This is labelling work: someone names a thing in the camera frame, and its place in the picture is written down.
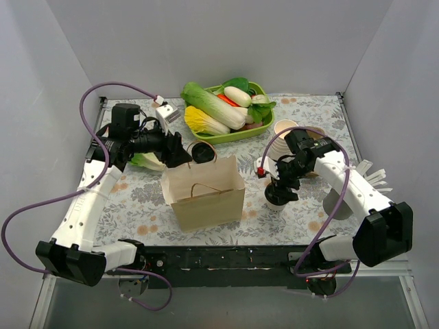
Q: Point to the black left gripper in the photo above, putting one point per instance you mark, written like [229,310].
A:
[175,148]

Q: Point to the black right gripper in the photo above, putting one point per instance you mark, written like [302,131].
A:
[281,188]

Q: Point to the black plastic cup lid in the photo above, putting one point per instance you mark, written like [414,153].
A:
[273,198]

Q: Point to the white paper coffee cup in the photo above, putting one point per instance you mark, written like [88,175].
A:
[275,208]

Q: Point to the stack of white paper cups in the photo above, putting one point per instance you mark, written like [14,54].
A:
[279,147]

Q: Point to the brown paper takeout bag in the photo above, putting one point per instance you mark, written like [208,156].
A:
[204,195]

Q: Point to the brown pulp cup carrier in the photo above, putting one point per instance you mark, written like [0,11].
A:
[315,132]

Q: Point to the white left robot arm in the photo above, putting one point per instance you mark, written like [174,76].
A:
[71,253]

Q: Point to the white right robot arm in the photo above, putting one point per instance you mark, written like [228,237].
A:
[386,228]

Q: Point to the small green lettuce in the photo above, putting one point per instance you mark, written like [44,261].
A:
[148,161]

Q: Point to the green plastic tray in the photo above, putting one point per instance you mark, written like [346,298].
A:
[247,131]

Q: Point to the green napa cabbage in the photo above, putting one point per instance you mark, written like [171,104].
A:
[206,101]

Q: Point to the floral table mat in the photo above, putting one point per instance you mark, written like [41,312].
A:
[136,209]

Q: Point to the orange carrot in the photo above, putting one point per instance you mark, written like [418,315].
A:
[227,100]

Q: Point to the white radish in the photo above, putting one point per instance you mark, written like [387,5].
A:
[238,96]

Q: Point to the green bok choy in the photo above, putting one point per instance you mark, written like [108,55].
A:
[261,105]

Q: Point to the black base bar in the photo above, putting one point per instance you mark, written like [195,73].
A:
[221,266]

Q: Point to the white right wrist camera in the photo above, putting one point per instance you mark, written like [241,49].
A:
[266,166]

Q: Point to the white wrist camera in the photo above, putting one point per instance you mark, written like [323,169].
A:
[266,166]
[166,114]

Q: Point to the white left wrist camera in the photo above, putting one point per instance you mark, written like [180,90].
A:
[166,114]

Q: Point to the aluminium frame rail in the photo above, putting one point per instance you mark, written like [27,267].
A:
[43,302]

